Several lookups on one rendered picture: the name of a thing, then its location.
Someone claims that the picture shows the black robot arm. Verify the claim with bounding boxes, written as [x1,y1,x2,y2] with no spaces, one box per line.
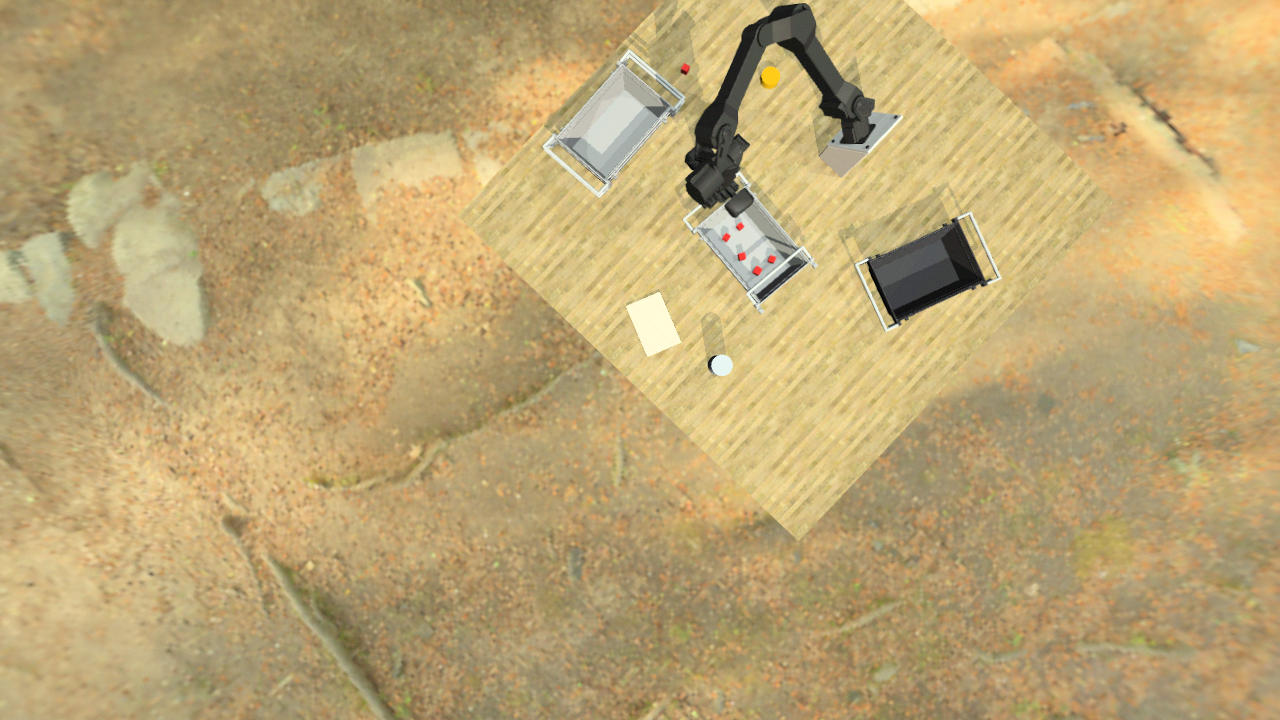
[685,3,876,209]

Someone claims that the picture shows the dark grey cylinder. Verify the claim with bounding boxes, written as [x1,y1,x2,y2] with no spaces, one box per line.
[708,355,733,375]

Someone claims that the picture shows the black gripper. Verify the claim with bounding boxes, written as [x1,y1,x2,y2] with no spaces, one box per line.
[685,147,754,218]

